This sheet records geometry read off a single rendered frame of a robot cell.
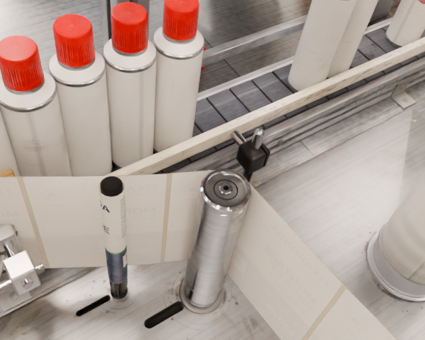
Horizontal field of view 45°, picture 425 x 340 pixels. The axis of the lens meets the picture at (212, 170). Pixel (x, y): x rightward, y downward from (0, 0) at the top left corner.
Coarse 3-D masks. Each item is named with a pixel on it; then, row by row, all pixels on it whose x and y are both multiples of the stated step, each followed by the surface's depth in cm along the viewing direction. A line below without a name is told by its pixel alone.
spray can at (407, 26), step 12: (408, 0) 75; (396, 12) 79; (408, 12) 76; (420, 12) 75; (396, 24) 79; (408, 24) 77; (420, 24) 77; (396, 36) 80; (408, 36) 79; (420, 36) 80
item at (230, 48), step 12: (288, 24) 68; (300, 24) 68; (252, 36) 65; (264, 36) 66; (276, 36) 67; (216, 48) 63; (228, 48) 63; (240, 48) 64; (204, 60) 62; (216, 60) 63
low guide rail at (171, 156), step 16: (400, 48) 75; (416, 48) 76; (368, 64) 72; (384, 64) 73; (336, 80) 69; (352, 80) 71; (288, 96) 66; (304, 96) 67; (320, 96) 69; (256, 112) 64; (272, 112) 64; (288, 112) 67; (224, 128) 62; (240, 128) 63; (176, 144) 59; (192, 144) 59; (208, 144) 61; (144, 160) 57; (160, 160) 58; (176, 160) 59
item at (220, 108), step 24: (360, 48) 80; (384, 48) 80; (288, 72) 74; (384, 72) 77; (216, 96) 70; (240, 96) 70; (264, 96) 71; (336, 96) 73; (216, 120) 67; (168, 168) 61
